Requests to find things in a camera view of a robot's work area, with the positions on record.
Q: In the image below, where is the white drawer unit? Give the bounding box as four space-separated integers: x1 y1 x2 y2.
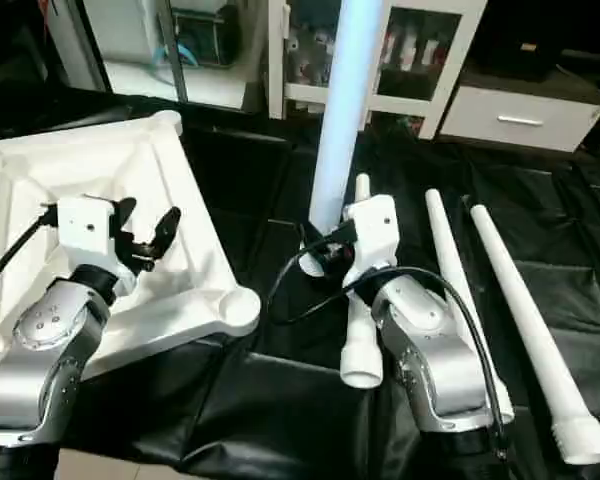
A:
439 85 600 154

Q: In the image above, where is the white plastic table top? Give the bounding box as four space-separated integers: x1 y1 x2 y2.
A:
0 112 263 389

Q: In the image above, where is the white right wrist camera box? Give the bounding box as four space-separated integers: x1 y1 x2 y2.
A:
341 196 400 293

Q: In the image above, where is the white glass door cabinet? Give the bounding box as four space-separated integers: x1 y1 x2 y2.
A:
268 0 487 140

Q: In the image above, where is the black table mat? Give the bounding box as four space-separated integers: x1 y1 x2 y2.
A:
0 85 600 480

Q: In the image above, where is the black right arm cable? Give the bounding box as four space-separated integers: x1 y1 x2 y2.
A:
265 238 509 446

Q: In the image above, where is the white plastic table leg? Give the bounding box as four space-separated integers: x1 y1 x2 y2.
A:
468 205 600 467
307 0 387 241
339 172 385 390
423 188 515 427

